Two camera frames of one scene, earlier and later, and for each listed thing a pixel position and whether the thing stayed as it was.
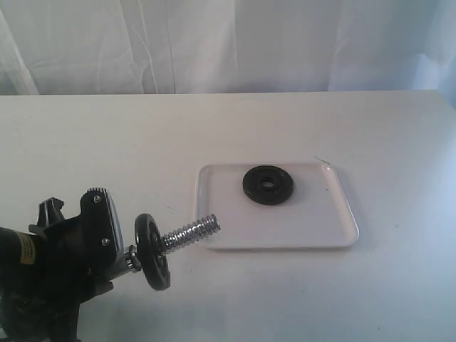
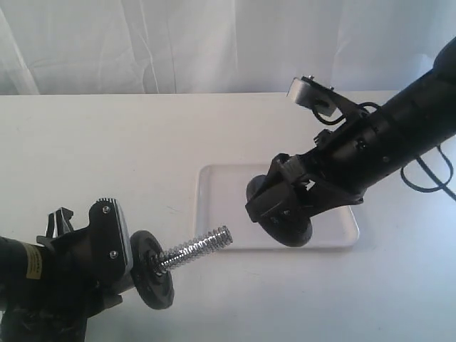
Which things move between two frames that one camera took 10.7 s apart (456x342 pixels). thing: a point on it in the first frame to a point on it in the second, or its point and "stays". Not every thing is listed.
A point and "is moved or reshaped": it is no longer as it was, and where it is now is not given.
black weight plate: (268, 184) is moved or reshaped
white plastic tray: (273, 205) stays
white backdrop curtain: (105, 47) stays
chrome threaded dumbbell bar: (191, 231) to (214, 240)
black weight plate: (149, 245) is moved or reshaped
